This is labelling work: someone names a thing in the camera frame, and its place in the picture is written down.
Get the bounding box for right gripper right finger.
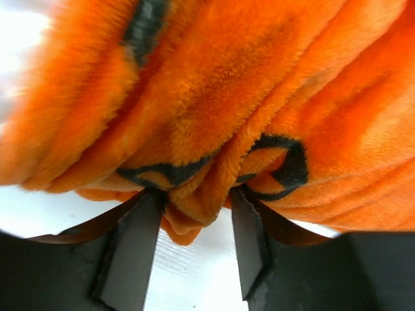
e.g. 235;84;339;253
231;187;414;311

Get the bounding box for orange patterned pillowcase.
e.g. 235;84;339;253
1;1;414;245

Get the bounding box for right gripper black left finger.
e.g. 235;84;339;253
1;189;166;310

